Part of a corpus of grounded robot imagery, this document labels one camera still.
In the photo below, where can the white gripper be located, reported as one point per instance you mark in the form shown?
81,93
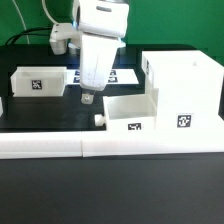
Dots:
96,60

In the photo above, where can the white front drawer tray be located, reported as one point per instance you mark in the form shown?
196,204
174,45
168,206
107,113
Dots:
127,113

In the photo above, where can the white drawer tray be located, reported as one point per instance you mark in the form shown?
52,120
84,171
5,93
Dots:
38,81
127,113

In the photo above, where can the white drawer cabinet box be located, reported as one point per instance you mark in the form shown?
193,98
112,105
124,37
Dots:
186,88

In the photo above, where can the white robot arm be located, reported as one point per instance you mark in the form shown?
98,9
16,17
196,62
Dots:
99,27

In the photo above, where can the white rear drawer tray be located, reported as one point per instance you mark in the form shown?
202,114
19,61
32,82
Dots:
38,81

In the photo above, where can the marker tag sheet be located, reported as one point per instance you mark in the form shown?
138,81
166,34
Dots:
116,77

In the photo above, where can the white front rail right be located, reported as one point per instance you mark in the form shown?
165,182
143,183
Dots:
182,141

